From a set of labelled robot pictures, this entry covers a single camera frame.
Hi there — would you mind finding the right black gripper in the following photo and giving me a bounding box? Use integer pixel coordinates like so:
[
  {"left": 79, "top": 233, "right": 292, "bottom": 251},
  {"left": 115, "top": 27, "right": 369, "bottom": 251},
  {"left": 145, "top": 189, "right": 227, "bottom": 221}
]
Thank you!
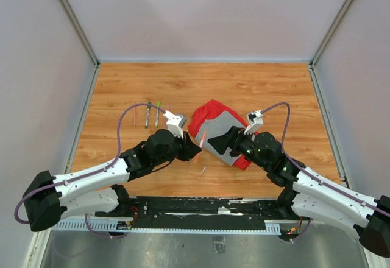
[{"left": 208, "top": 125, "right": 269, "bottom": 171}]

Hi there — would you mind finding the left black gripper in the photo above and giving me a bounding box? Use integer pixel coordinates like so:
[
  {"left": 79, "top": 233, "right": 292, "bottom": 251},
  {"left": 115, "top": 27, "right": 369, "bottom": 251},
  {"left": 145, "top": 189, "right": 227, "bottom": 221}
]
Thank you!
[{"left": 153, "top": 129, "right": 202, "bottom": 168}]

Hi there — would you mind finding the orange highlighter pen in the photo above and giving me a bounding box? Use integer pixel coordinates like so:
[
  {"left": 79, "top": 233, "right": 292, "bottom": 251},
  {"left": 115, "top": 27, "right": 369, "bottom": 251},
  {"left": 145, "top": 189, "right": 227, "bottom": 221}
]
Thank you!
[{"left": 194, "top": 129, "right": 207, "bottom": 163}]

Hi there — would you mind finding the orange white pen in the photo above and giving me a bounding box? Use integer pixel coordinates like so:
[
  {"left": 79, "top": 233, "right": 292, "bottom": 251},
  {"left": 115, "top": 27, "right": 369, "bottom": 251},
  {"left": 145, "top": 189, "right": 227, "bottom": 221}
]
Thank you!
[{"left": 144, "top": 109, "right": 151, "bottom": 129}]

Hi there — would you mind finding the white marker green end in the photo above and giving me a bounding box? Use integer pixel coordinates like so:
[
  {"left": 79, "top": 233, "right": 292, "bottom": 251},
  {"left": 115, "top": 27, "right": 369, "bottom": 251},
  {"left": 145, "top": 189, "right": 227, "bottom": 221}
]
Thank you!
[{"left": 155, "top": 109, "right": 160, "bottom": 128}]

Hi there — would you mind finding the pink pen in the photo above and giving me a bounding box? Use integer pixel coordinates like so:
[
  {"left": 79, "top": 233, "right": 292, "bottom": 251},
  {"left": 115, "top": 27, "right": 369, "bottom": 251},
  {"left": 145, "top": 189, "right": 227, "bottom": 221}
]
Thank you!
[{"left": 133, "top": 105, "right": 137, "bottom": 127}]

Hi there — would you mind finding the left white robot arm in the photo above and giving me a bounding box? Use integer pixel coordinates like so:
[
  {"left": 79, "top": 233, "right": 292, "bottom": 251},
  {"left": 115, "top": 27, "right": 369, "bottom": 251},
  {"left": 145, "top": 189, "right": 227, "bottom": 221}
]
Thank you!
[{"left": 23, "top": 129, "right": 201, "bottom": 232}]

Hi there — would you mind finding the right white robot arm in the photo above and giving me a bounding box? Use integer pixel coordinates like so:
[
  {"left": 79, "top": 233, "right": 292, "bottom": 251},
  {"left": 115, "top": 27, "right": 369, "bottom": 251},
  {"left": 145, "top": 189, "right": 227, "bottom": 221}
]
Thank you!
[{"left": 208, "top": 126, "right": 389, "bottom": 258}]

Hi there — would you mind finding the red and grey cloth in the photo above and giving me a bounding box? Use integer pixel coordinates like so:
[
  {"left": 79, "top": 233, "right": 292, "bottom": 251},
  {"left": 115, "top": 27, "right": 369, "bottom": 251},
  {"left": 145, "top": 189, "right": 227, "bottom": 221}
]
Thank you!
[{"left": 188, "top": 99, "right": 251, "bottom": 170}]

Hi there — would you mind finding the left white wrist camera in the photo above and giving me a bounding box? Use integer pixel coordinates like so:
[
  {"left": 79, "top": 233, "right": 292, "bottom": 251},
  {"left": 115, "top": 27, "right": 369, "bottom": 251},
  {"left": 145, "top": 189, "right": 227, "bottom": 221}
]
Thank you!
[{"left": 163, "top": 110, "right": 186, "bottom": 139}]

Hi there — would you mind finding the white slotted cable duct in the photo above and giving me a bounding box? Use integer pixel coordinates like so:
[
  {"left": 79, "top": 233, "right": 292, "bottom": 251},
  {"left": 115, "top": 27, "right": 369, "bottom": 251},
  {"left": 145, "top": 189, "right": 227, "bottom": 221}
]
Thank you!
[{"left": 57, "top": 219, "right": 283, "bottom": 235}]

